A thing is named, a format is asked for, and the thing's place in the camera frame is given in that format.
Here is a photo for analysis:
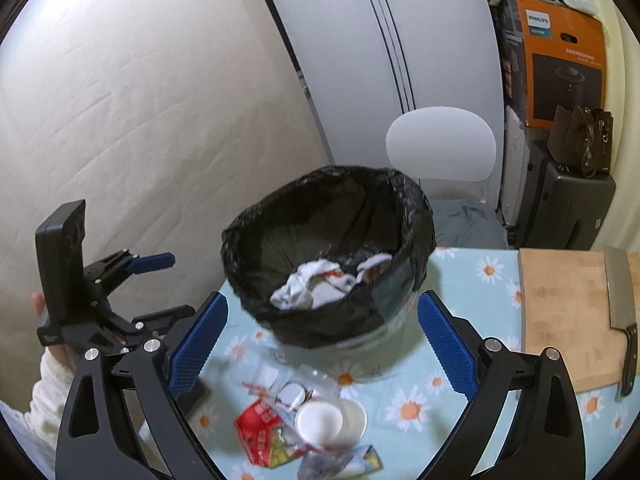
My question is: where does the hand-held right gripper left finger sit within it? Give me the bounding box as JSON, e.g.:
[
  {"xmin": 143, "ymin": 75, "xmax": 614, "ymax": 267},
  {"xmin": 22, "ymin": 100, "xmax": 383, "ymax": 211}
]
[{"xmin": 54, "ymin": 291, "xmax": 229, "ymax": 480}]

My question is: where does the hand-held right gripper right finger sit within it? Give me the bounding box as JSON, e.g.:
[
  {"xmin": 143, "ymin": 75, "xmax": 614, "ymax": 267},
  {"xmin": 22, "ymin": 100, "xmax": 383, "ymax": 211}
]
[{"xmin": 416, "ymin": 289, "xmax": 587, "ymax": 480}]

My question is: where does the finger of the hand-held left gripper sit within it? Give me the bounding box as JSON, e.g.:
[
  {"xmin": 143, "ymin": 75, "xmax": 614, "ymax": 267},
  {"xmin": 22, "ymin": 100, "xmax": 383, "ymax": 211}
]
[
  {"xmin": 102, "ymin": 304, "xmax": 197, "ymax": 356},
  {"xmin": 82, "ymin": 249, "xmax": 177, "ymax": 306}
]

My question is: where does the bin with black bag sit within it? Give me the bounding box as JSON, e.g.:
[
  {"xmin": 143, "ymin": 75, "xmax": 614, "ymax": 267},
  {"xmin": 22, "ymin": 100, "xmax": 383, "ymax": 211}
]
[{"xmin": 221, "ymin": 165, "xmax": 437, "ymax": 357}]

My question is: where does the person's left forearm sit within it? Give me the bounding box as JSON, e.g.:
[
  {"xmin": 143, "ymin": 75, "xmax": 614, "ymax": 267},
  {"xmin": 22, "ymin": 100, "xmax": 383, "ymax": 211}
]
[{"xmin": 0, "ymin": 347, "xmax": 83, "ymax": 480}]

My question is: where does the person's left hand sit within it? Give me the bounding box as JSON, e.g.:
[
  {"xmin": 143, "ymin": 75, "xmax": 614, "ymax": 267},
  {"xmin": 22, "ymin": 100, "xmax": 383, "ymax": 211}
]
[{"xmin": 31, "ymin": 291, "xmax": 52, "ymax": 332}]

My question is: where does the daisy print tablecloth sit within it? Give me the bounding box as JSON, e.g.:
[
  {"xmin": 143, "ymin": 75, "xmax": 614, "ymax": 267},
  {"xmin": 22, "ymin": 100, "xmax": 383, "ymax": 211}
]
[{"xmin": 134, "ymin": 247, "xmax": 640, "ymax": 480}]

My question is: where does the red snack packet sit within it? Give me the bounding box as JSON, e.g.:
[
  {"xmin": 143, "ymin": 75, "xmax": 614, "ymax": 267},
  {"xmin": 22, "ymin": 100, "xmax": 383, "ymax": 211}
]
[{"xmin": 233, "ymin": 398, "xmax": 307, "ymax": 467}]

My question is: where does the small crumpled white tissue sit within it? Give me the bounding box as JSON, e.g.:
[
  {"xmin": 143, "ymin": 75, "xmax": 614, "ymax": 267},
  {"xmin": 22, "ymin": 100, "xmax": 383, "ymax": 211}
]
[{"xmin": 354, "ymin": 252, "xmax": 394, "ymax": 285}]

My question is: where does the clear plastic wrapper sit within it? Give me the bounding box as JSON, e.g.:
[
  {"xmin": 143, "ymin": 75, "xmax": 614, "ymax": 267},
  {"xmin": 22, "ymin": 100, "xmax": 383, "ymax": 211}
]
[{"xmin": 242, "ymin": 359, "xmax": 352, "ymax": 412}]

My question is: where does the white paper cup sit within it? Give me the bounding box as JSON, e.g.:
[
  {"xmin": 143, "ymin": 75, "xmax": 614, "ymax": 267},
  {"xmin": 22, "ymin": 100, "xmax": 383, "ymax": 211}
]
[
  {"xmin": 294, "ymin": 400, "xmax": 345, "ymax": 450},
  {"xmin": 339, "ymin": 398, "xmax": 369, "ymax": 447}
]

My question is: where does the grey cloth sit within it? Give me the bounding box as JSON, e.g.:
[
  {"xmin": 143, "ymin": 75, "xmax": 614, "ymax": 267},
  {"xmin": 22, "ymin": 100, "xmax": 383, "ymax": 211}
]
[{"xmin": 434, "ymin": 199, "xmax": 507, "ymax": 249}]

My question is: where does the wooden cutting board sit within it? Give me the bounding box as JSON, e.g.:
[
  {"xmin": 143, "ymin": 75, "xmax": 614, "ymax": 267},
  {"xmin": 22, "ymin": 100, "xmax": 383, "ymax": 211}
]
[{"xmin": 517, "ymin": 247, "xmax": 640, "ymax": 394}]

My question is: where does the large crumpled white tissue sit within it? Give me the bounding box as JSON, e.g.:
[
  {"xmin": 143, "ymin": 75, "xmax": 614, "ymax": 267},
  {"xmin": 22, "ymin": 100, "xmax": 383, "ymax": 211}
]
[{"xmin": 270, "ymin": 258, "xmax": 359, "ymax": 311}]

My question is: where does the blue and yellow packet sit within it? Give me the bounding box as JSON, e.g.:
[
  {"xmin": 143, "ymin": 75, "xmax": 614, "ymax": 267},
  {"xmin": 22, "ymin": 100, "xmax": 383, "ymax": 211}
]
[{"xmin": 297, "ymin": 443, "xmax": 384, "ymax": 480}]

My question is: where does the steel cleaver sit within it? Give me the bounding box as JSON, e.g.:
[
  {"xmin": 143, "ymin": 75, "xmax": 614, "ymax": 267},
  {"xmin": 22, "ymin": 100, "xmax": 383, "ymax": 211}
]
[{"xmin": 602, "ymin": 245, "xmax": 640, "ymax": 402}]

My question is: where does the black suitcase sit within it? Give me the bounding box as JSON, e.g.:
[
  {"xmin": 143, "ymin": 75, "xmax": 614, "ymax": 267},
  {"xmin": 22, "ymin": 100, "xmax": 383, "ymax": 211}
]
[{"xmin": 505, "ymin": 144, "xmax": 617, "ymax": 252}]

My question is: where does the white ribbed case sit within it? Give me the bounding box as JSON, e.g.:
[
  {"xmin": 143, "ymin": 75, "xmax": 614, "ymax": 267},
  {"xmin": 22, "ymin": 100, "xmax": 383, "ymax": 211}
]
[{"xmin": 500, "ymin": 107, "xmax": 532, "ymax": 233}]

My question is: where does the white chair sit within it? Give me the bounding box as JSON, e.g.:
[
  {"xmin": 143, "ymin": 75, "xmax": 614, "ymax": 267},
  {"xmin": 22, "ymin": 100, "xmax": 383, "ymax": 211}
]
[{"xmin": 385, "ymin": 105, "xmax": 507, "ymax": 249}]

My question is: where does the brown handbag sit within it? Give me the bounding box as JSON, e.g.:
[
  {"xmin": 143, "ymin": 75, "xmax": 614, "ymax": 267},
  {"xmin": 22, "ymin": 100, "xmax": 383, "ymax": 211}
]
[{"xmin": 546, "ymin": 104, "xmax": 615, "ymax": 179}]

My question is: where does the white wardrobe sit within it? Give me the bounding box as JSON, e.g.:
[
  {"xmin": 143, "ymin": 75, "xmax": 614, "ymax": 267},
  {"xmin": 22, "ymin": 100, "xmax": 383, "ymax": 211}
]
[{"xmin": 247, "ymin": 0, "xmax": 507, "ymax": 173}]

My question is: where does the orange and black cardboard box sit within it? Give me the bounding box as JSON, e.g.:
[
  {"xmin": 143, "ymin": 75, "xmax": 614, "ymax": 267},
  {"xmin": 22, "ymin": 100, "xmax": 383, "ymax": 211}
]
[{"xmin": 499, "ymin": 0, "xmax": 609, "ymax": 129}]

